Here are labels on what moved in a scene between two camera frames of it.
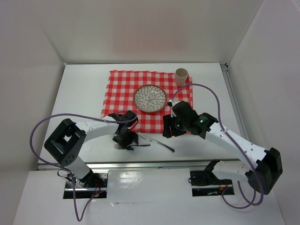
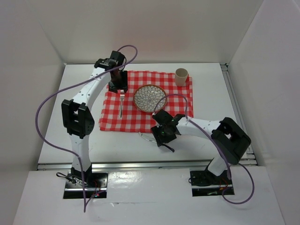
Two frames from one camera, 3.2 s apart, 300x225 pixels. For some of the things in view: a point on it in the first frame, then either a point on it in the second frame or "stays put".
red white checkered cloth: x=122 y=86 stays put
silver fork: x=120 y=146 to x=122 y=96
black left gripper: x=132 y=136 to x=123 y=84
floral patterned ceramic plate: x=150 y=98 stays put
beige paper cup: x=181 y=75 stays put
